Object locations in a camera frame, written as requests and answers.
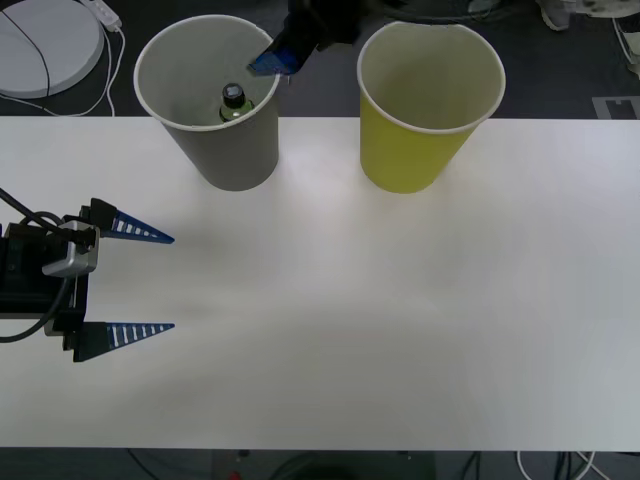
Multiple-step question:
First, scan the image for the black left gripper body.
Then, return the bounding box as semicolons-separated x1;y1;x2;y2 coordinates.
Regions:
0;214;91;335

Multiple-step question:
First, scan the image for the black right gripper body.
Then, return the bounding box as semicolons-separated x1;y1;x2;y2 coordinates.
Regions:
272;0;362;69

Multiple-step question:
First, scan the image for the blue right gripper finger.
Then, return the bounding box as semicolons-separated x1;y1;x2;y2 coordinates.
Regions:
247;46;301;77

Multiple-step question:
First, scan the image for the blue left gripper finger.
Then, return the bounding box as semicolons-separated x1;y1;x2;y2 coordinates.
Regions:
62;322;176;364
78;197;176;245

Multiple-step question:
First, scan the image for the green-label bottle with black cap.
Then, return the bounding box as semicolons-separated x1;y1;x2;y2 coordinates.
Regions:
218;82;257;124

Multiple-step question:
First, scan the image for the grey plastic bin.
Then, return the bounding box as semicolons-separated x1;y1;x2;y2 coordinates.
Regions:
133;14;281;192

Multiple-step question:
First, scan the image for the yellow-green plastic bin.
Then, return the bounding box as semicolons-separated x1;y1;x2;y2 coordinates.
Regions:
356;19;506;195

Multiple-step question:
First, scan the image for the white power strip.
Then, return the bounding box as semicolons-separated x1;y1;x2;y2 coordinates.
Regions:
82;0;124;32

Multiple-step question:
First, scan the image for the round white disc base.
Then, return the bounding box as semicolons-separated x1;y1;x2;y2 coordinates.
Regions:
0;0;106;100

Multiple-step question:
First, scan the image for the person's pale shoe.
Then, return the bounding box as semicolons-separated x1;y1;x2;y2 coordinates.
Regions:
613;18;640;79

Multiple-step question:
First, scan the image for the white power cable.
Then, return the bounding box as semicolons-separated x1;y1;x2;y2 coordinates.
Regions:
0;27;126;119

